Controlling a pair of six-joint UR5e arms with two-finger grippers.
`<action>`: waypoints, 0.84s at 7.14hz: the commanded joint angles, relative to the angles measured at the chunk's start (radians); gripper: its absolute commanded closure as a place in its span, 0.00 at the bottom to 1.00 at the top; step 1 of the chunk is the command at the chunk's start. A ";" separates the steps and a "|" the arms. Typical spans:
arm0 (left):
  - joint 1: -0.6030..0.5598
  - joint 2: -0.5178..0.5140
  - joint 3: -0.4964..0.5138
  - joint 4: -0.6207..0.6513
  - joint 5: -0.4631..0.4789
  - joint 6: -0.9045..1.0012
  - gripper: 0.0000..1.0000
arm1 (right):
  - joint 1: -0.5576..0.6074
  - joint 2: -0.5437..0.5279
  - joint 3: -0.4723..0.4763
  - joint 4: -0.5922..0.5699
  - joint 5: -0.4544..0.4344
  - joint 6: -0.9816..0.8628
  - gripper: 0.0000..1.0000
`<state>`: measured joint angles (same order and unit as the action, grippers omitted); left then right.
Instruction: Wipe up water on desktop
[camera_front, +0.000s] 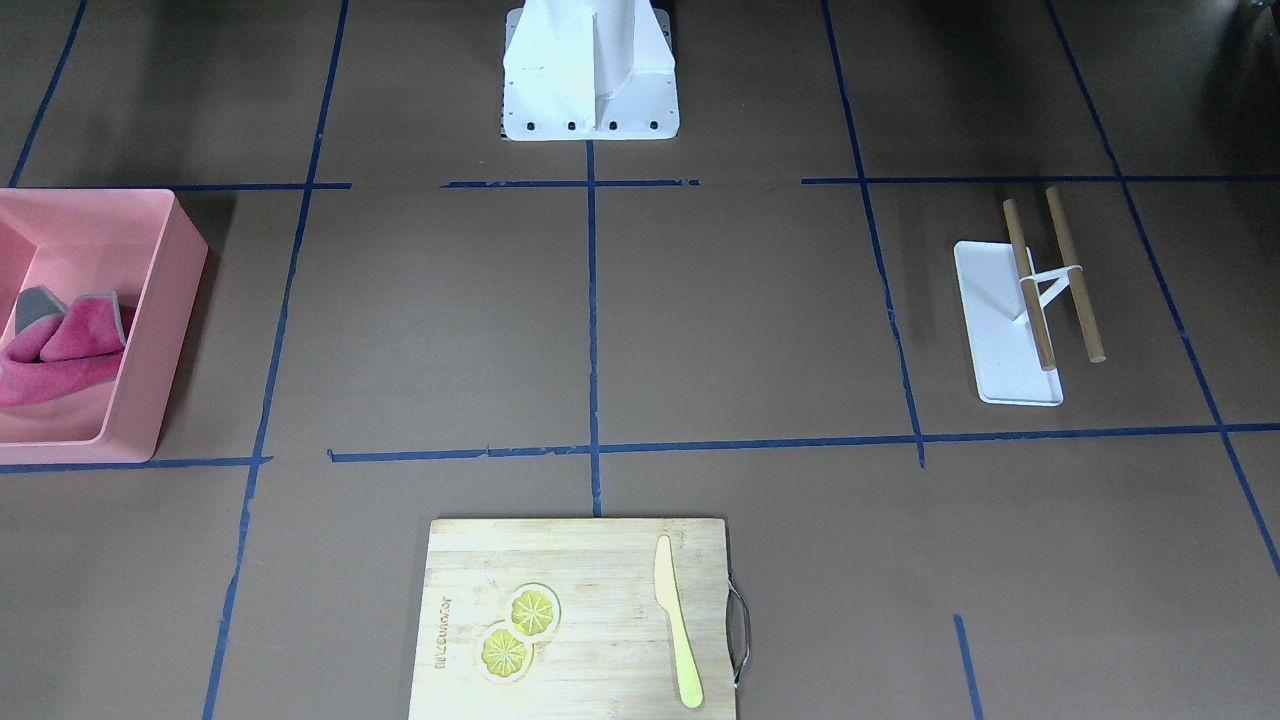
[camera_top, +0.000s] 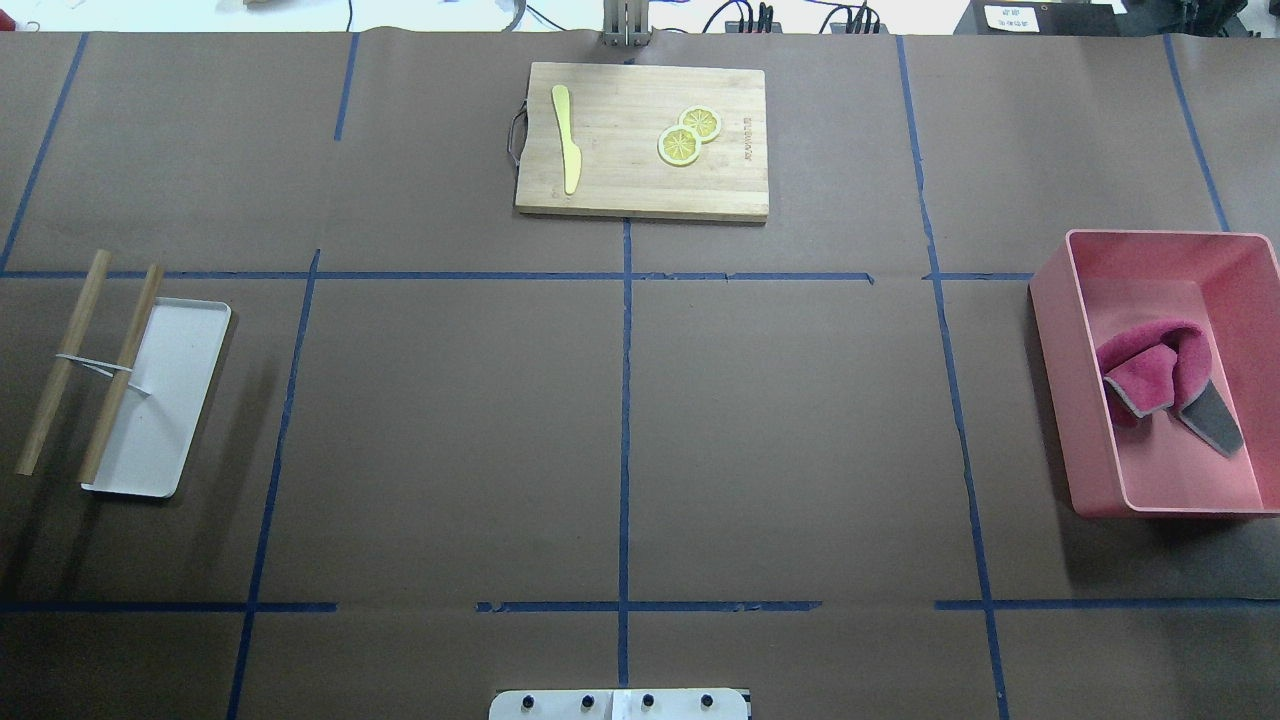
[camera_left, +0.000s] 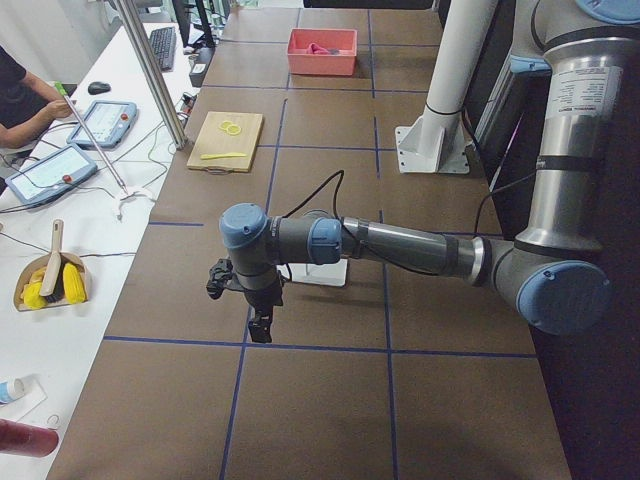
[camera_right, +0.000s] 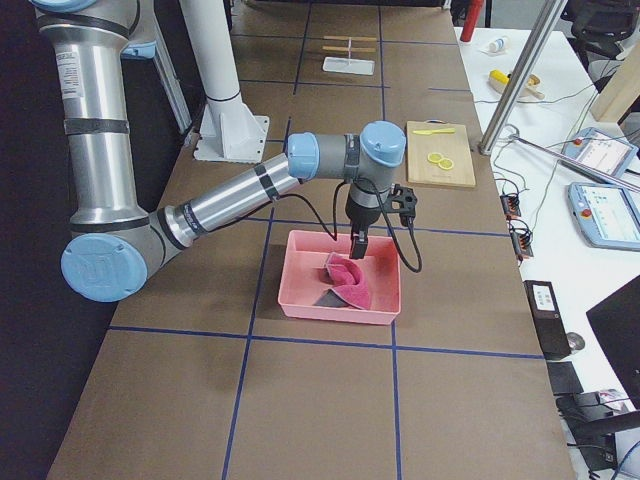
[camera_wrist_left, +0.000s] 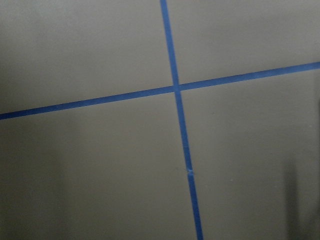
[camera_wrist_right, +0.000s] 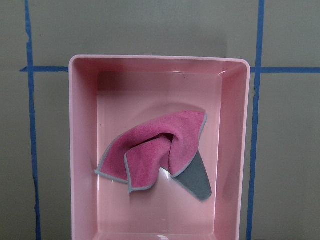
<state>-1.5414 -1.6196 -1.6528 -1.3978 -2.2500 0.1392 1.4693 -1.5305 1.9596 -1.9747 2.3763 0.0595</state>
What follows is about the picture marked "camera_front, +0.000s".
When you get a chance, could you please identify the bamboo cutting board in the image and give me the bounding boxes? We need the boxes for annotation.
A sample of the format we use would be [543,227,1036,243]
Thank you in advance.
[407,518,740,719]

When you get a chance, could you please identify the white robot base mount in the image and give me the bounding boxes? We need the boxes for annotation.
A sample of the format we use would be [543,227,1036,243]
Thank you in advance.
[500,1,681,142]

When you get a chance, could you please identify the pink plastic bin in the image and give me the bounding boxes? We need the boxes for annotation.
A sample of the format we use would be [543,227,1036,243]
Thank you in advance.
[1,190,207,465]

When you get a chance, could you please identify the pink and grey cleaning cloth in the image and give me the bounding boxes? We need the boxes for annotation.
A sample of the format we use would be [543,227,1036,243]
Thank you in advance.
[1,284,134,407]

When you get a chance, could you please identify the yellow plastic knife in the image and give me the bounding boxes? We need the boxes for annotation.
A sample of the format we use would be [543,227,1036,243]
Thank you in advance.
[652,534,705,708]

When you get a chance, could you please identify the lemon slice near board edge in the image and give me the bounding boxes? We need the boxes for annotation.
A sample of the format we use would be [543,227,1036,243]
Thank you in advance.
[475,623,536,684]

